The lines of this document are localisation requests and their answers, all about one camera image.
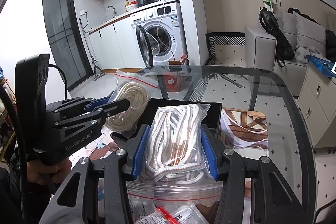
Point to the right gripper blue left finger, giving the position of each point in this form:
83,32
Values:
140,151

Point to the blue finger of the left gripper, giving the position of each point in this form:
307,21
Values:
93,103
111,108

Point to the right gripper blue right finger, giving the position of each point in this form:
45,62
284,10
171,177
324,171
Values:
209,153

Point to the white printed pouch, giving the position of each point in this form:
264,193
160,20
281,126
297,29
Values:
148,212

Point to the person left hand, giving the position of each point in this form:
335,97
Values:
35,170

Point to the black cardboard box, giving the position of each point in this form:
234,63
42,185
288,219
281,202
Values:
174,121

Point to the anime print desk mat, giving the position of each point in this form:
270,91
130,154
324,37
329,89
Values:
245,131

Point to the black glass door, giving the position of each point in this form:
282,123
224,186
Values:
65,41

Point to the grey sofa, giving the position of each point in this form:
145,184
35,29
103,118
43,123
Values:
260,50

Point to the white washing machine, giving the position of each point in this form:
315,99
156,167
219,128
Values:
160,34

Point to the kitchen faucet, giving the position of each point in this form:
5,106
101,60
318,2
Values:
113,10

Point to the beige drawer cabinet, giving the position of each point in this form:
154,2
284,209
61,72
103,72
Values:
318,104

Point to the black backpack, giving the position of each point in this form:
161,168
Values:
284,50

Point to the blue plastic bag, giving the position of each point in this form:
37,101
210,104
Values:
323,66

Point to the grey sofa pillow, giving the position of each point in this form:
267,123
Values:
310,34

